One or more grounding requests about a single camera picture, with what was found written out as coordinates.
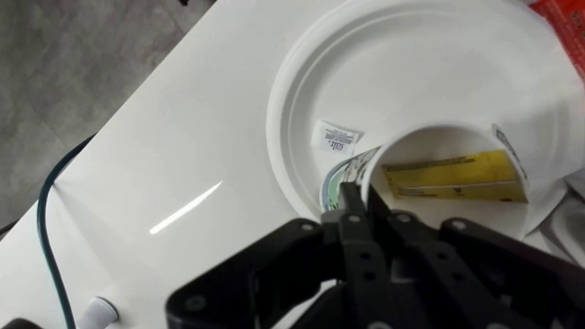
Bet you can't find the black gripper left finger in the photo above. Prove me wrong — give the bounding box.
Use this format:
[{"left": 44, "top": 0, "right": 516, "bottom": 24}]
[{"left": 165, "top": 183, "right": 392, "bottom": 329}]

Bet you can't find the white paper plate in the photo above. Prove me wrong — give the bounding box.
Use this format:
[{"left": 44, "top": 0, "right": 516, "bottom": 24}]
[{"left": 267, "top": 0, "right": 584, "bottom": 216}]

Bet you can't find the patterned paper coffee cup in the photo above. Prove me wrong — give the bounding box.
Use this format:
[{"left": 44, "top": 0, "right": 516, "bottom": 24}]
[{"left": 320, "top": 126, "right": 529, "bottom": 238}]

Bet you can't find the small white round cap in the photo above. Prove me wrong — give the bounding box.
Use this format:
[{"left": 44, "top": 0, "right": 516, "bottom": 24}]
[{"left": 77, "top": 296, "right": 121, "bottom": 329}]

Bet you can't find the yellow sachet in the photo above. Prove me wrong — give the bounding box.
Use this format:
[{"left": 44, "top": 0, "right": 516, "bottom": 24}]
[{"left": 382, "top": 150, "right": 527, "bottom": 203}]

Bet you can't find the white sachet on plate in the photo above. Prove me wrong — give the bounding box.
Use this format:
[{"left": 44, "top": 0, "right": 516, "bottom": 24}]
[{"left": 311, "top": 121, "right": 362, "bottom": 156}]

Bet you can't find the teal cable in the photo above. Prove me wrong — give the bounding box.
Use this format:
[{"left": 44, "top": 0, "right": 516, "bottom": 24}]
[{"left": 35, "top": 134, "right": 97, "bottom": 329}]

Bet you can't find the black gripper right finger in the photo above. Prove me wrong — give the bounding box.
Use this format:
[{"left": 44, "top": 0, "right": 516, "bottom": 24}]
[{"left": 366, "top": 190, "right": 585, "bottom": 329}]

